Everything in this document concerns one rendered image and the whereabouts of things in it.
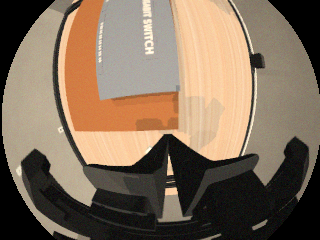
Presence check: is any brown wooden stand with white legs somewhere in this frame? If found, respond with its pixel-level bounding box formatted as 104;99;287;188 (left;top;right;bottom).
65;0;179;132

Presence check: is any cream plastic wedge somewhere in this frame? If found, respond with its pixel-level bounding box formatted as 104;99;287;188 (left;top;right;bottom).
145;146;152;153

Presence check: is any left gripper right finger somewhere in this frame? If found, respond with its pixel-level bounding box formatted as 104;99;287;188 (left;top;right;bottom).
168;134;259;217

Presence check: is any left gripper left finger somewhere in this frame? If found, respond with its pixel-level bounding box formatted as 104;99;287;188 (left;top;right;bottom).
83;134;169;219

